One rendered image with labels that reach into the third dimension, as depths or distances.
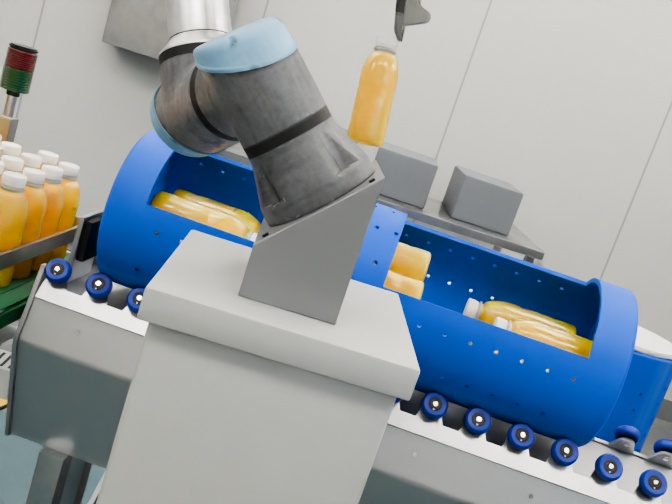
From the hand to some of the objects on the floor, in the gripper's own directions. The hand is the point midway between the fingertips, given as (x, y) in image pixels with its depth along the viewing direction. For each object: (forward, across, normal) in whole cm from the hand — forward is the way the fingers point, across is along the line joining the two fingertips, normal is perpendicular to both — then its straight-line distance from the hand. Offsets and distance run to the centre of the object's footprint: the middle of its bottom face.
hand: (397, 33), depth 156 cm
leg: (+143, -35, +56) cm, 157 cm away
